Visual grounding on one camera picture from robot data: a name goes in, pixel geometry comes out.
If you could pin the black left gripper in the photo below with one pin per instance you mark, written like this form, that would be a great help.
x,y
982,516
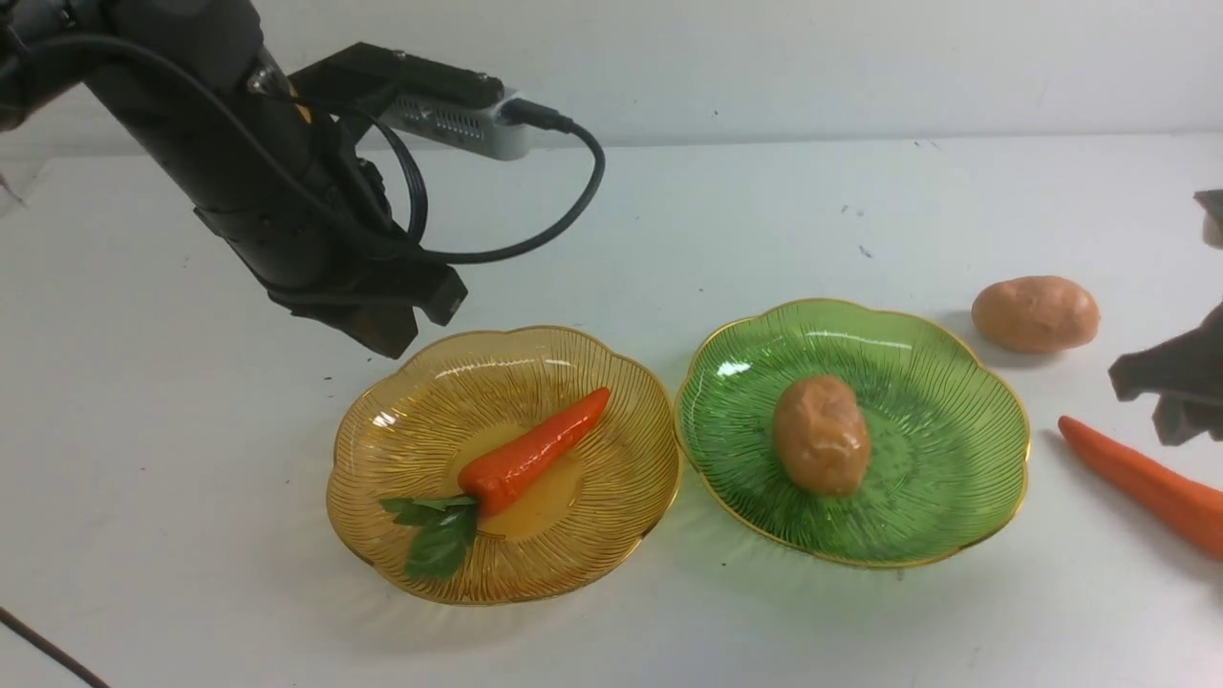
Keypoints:
x,y
309,268

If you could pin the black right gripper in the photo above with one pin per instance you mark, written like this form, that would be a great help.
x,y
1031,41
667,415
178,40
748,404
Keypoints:
x,y
1186,370

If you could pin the toy potato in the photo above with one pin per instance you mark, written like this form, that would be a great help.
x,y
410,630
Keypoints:
x,y
1037,315
821,437

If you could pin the toy carrot with leaves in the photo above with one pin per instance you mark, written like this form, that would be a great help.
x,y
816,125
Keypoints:
x,y
521,459

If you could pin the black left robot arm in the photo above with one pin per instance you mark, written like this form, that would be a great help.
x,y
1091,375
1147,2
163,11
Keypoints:
x,y
275,178

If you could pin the amber ribbed plastic plate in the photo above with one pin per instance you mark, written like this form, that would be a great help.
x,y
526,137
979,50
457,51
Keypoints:
x,y
393,494

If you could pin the green ribbed plastic plate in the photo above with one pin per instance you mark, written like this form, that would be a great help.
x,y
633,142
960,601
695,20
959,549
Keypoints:
x,y
950,439

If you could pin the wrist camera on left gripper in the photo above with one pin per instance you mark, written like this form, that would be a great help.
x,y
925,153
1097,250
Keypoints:
x,y
437,102

